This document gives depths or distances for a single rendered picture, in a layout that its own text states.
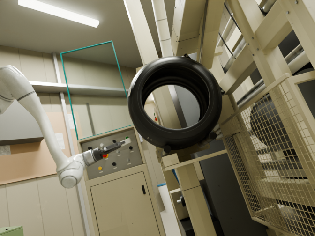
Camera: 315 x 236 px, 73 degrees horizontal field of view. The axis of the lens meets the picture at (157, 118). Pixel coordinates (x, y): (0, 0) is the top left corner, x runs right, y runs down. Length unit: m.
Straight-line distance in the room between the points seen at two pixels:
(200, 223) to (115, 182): 0.78
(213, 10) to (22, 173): 3.40
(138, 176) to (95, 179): 0.38
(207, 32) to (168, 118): 0.67
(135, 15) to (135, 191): 1.54
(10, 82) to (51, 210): 2.87
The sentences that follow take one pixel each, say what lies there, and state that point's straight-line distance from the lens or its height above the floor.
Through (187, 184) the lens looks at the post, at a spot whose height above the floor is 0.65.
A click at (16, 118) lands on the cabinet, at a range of 3.81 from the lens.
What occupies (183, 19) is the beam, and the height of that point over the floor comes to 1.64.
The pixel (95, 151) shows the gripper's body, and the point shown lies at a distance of 1.35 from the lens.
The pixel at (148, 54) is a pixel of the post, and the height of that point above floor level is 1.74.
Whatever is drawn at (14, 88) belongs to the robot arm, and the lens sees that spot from 1.33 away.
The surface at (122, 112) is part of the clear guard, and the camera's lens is 2.06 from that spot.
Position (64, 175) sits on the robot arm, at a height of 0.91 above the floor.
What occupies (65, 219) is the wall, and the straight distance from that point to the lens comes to 4.00.
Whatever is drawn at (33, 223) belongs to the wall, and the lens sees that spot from 3.88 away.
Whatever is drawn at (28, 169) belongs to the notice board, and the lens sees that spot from 3.91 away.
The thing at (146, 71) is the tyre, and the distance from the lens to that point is 1.35.
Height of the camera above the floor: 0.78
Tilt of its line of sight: 14 degrees up
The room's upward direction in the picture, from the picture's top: 17 degrees counter-clockwise
